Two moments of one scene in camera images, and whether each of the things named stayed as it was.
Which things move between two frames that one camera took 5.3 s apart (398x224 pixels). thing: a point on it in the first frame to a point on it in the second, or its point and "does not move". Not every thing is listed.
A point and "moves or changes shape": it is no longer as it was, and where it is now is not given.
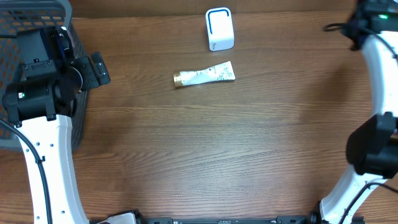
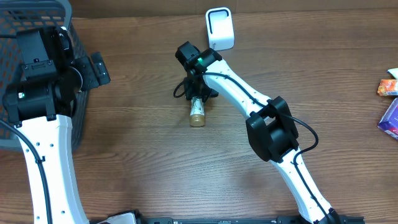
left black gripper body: [90, 79] does not move
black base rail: [132, 218] does not move
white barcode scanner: [219, 28] does not move
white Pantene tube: [219, 73] moves or changes shape
